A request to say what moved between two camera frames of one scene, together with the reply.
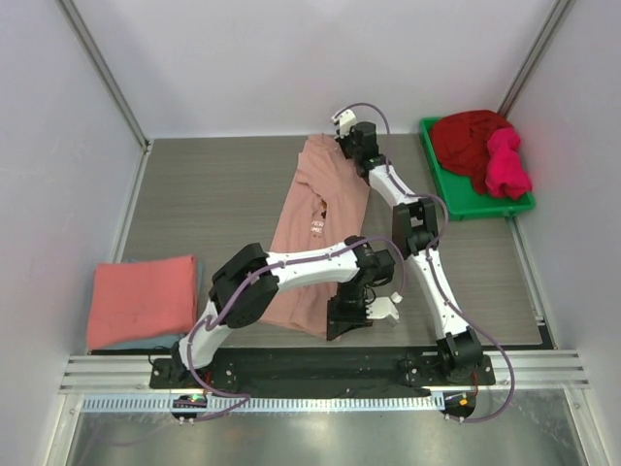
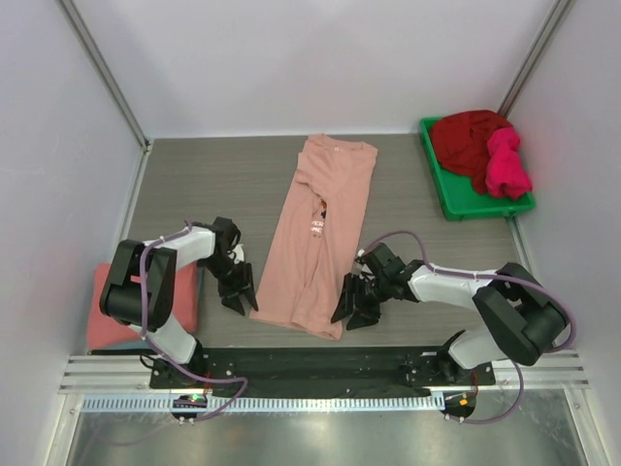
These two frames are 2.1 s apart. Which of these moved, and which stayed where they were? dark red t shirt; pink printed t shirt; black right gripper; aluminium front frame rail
Moved: black right gripper
Stayed: dark red t shirt; pink printed t shirt; aluminium front frame rail
